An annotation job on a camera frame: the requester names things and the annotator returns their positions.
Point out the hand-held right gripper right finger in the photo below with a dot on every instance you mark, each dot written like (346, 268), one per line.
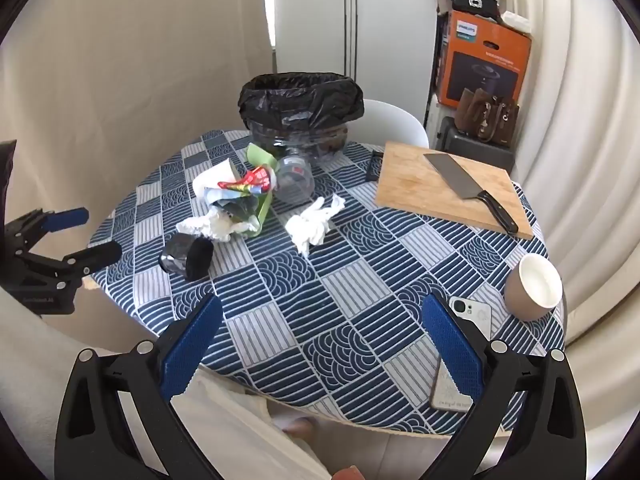
(455, 347)

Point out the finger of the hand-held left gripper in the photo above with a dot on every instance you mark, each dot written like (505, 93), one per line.
(97, 255)
(67, 217)

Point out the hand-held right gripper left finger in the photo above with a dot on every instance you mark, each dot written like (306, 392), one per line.
(190, 345)

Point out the white tissue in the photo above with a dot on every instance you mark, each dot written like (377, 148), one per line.
(215, 227)
(312, 225)

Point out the green plastic tray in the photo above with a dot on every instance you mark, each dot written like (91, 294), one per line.
(262, 205)

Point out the trash bin with black bag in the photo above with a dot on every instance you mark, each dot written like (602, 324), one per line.
(300, 102)

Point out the white smartphone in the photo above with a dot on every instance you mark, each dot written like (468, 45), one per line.
(477, 317)

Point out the person's white clothing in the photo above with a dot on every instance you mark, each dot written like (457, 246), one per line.
(240, 430)

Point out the beige ceramic cup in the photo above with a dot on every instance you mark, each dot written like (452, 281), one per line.
(535, 285)

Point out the white paper cup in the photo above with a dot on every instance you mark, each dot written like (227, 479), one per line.
(212, 180)

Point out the blue patterned tablecloth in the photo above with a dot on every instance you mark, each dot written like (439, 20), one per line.
(320, 300)

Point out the beige backdrop cloth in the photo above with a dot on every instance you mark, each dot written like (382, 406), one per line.
(125, 85)

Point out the dark crumpled wrapper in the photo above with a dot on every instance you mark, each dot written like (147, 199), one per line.
(237, 207)

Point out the wooden cutting board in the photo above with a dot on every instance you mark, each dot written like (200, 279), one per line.
(420, 185)

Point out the colourful snack wrapper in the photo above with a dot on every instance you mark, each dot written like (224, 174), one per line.
(250, 182)

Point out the clear plastic cup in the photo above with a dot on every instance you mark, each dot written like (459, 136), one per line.
(295, 180)

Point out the grey suitcase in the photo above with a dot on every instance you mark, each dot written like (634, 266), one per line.
(480, 152)

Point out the small black holder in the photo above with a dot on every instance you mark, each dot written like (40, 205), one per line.
(373, 166)

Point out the brown handbag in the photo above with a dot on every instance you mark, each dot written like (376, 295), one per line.
(487, 117)

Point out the white chair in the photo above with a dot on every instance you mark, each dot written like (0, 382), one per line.
(395, 120)

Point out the white curtain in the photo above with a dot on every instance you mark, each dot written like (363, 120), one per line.
(580, 135)

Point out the orange cardboard box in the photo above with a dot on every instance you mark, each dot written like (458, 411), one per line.
(485, 60)

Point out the white wardrobe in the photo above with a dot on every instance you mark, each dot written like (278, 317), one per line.
(380, 35)

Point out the black bag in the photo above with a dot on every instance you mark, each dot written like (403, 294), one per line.
(472, 2)

